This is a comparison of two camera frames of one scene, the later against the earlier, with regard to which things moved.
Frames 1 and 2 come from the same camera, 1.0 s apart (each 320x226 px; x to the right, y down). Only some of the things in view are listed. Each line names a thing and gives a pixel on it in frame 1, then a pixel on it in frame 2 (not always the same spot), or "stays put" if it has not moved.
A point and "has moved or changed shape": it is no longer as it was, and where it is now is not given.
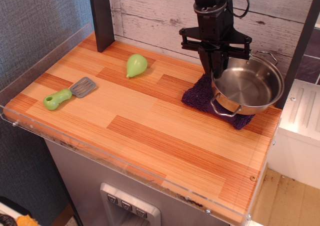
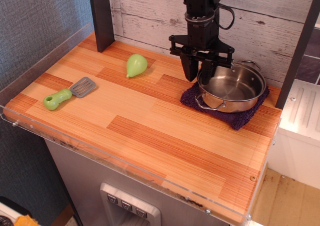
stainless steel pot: x=252 y=84 has moved or changed shape
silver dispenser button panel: x=122 y=208 stays put
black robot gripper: x=217 y=31 -> x=203 y=38
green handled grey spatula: x=81 y=88 stays put
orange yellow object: x=26 y=220 stays put
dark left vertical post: x=102 y=16 stays put
